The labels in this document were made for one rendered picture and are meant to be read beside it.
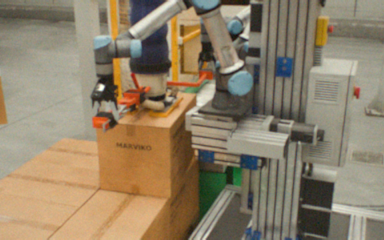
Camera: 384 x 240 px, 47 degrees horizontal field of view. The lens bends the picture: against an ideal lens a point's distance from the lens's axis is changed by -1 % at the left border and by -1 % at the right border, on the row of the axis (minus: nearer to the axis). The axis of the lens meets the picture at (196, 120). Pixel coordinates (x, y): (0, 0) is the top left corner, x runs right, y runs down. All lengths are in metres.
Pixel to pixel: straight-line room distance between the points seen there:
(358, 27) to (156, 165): 9.36
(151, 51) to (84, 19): 1.57
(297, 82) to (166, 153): 0.74
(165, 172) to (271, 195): 0.60
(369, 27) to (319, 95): 9.13
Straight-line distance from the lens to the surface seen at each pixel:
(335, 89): 2.15
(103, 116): 1.92
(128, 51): 1.85
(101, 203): 2.37
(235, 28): 2.49
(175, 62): 4.13
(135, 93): 2.26
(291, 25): 2.17
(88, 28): 3.82
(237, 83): 1.96
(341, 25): 11.28
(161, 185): 2.34
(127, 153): 2.32
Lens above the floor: 1.72
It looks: 20 degrees down
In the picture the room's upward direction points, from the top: straight up
